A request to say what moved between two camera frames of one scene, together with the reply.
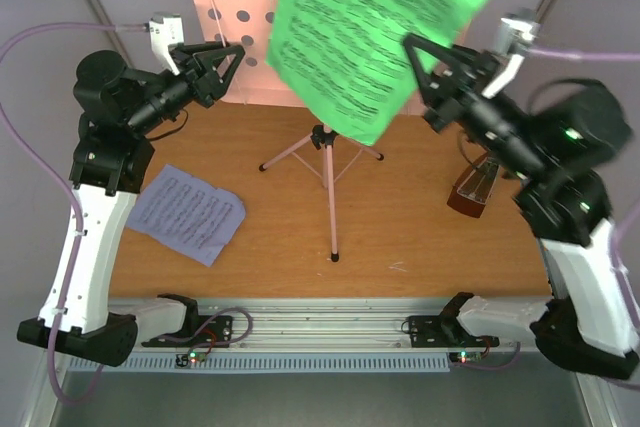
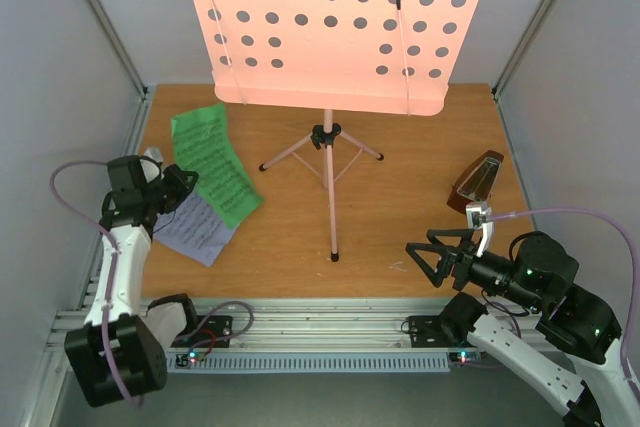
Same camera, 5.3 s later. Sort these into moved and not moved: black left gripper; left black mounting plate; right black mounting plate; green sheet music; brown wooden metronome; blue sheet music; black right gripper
Moved: black left gripper; black right gripper; green sheet music
Not moved: blue sheet music; left black mounting plate; brown wooden metronome; right black mounting plate
